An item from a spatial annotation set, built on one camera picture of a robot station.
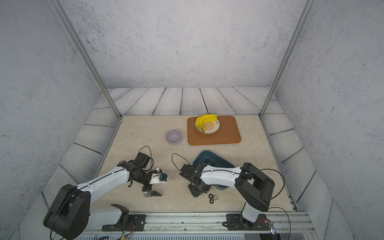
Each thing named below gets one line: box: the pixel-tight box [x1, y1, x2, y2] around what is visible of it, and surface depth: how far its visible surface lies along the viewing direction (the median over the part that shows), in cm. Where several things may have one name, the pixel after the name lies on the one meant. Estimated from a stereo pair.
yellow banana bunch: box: [195, 114, 219, 133], surface depth 113 cm
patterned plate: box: [194, 117, 221, 135], surface depth 114 cm
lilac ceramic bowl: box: [165, 129, 183, 145], surface depth 106 cm
